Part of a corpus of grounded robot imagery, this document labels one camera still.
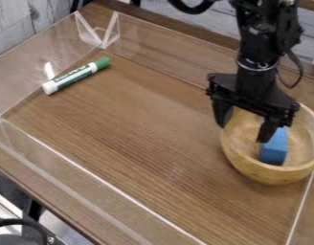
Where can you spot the black table leg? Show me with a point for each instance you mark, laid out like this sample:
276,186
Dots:
33,210

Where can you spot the clear acrylic tray wall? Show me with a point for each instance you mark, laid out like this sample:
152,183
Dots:
119,151

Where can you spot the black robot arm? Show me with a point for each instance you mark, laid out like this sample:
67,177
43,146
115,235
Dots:
269,28

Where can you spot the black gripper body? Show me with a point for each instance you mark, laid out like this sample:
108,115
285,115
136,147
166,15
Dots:
269,103

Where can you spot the green and white marker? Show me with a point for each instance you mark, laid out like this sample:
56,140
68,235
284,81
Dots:
73,76

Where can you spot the blue rectangular block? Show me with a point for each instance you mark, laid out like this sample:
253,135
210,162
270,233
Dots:
273,151

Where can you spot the brown wooden bowl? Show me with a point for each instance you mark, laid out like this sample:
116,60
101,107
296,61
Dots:
237,138

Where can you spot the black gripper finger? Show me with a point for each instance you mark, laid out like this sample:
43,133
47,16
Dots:
267,129
222,107

